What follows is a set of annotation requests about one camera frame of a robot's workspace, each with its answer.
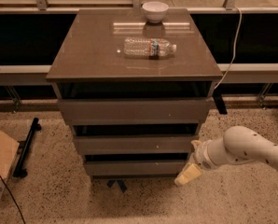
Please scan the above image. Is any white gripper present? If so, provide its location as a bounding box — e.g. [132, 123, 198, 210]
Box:
[174, 140, 218, 186]

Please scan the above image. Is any grey bottom drawer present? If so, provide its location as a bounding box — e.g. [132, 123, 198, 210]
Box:
[84, 161, 185, 176]

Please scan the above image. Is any grey drawer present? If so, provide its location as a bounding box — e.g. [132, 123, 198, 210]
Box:
[58, 99, 209, 125]
[84, 161, 185, 176]
[73, 135, 199, 155]

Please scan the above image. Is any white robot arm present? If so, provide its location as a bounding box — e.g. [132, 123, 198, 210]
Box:
[174, 126, 278, 186]

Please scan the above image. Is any grey middle drawer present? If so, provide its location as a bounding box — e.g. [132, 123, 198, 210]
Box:
[73, 135, 199, 155]

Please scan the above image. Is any grey top drawer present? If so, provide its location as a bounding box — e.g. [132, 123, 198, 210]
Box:
[58, 99, 209, 125]

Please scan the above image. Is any grey drawer cabinet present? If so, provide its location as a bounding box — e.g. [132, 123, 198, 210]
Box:
[45, 7, 224, 185]

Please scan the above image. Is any clear plastic water bottle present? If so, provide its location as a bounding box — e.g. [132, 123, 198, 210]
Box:
[123, 36, 177, 59]

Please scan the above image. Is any metal window railing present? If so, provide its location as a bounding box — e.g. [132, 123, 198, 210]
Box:
[0, 0, 278, 86]

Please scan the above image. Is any white ceramic bowl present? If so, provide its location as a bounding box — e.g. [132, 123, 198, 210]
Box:
[142, 2, 169, 23]

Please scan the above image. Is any black metal stand bar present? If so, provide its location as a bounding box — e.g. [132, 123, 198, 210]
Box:
[13, 118, 41, 178]

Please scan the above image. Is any white power cable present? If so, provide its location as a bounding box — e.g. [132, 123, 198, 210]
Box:
[213, 7, 243, 91]

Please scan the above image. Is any black cable on floor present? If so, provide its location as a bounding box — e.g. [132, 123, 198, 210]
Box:
[0, 159, 27, 224]

